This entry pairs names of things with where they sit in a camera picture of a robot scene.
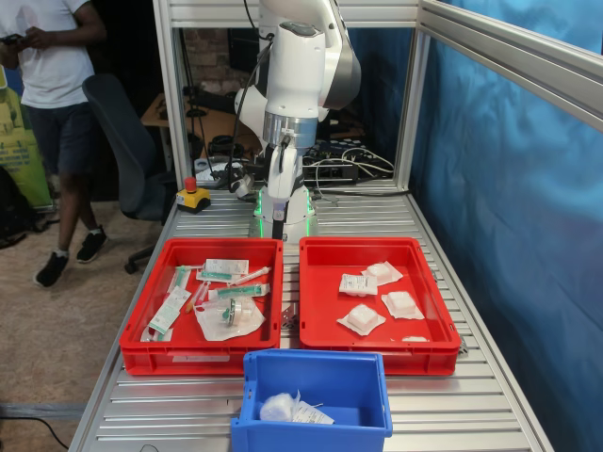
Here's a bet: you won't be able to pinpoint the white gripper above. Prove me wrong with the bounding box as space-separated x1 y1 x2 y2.
267 143 302 242

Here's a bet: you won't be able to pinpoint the wooden desk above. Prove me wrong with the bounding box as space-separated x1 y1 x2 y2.
140 92 265 161

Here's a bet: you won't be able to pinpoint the white dotted board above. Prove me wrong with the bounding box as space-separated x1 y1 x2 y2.
193 157 227 184

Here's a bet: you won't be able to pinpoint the green printed banner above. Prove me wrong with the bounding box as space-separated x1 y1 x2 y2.
0 65 54 211

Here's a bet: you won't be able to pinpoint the large pouch with filter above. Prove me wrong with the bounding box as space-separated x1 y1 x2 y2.
193 297 267 343

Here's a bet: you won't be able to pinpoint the short green syringe packet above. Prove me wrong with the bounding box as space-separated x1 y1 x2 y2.
196 268 233 283

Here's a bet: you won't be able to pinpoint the black backpack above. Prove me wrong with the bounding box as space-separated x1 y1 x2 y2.
0 165 37 250

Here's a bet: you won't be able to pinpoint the narrow green syringe packet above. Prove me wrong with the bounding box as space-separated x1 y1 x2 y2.
167 265 193 297

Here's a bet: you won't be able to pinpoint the black headphones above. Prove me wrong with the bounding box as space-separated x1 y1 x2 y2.
208 135 246 157

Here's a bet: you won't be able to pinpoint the red tipped syringe packet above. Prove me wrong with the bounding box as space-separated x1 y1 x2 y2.
185 281 209 315

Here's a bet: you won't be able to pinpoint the red box with bandages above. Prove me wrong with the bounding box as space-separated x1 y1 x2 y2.
298 236 462 377

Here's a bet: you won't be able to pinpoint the dark computer monitor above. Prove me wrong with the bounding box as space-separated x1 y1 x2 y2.
228 27 261 72

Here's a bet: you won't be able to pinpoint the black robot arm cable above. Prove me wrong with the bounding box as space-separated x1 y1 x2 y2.
228 32 275 189

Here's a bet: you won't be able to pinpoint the printed white paper packet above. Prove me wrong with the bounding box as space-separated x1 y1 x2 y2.
290 401 335 426

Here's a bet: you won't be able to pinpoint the long white green packet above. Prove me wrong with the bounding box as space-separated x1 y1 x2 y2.
147 284 193 335

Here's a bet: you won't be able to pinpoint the black power strip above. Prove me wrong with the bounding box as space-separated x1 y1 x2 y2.
301 162 359 183

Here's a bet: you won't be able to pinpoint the clear plastic syringe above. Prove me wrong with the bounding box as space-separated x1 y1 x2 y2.
229 266 273 286

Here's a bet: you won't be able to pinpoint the printed label bandage packet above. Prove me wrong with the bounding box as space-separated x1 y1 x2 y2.
338 273 380 298

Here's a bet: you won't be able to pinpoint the round gauze bandage packet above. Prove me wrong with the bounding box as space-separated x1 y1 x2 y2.
361 261 404 286

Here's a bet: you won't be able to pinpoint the aluminium profile frame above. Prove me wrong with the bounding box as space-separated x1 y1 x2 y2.
153 0 603 192

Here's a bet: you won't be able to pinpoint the white cable bundle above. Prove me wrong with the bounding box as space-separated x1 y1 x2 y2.
303 146 396 180

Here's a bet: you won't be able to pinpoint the white printed flat packet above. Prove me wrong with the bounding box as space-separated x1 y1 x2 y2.
204 258 250 276

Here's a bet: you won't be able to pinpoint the blue curtain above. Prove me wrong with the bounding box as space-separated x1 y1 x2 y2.
346 0 603 452

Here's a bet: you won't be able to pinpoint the square gauze bandage packet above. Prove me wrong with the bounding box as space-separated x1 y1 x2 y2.
380 290 425 321
335 303 387 337

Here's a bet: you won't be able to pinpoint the clear packet with green print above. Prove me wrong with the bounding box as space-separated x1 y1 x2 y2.
139 326 174 344

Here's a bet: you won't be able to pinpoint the blue plastic box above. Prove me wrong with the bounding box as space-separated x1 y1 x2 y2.
230 348 394 452

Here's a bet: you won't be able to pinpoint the person in white shirt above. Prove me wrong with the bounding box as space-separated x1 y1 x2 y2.
0 0 109 288

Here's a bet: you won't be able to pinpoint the grey floor cable cover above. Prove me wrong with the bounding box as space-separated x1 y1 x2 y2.
0 402 89 420

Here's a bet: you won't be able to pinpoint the wide green syringe packet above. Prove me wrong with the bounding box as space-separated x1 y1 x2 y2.
207 282 272 301

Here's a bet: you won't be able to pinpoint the dark grey office chair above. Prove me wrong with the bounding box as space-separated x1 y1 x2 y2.
81 73 178 275

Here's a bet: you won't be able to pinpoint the cotton wool bag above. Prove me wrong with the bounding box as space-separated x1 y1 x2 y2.
259 390 302 423

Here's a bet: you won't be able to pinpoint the red box with syringes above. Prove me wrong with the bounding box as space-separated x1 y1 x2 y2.
119 237 285 377

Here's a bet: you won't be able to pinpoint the yellow emergency stop button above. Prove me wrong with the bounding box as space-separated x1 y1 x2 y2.
175 177 212 216

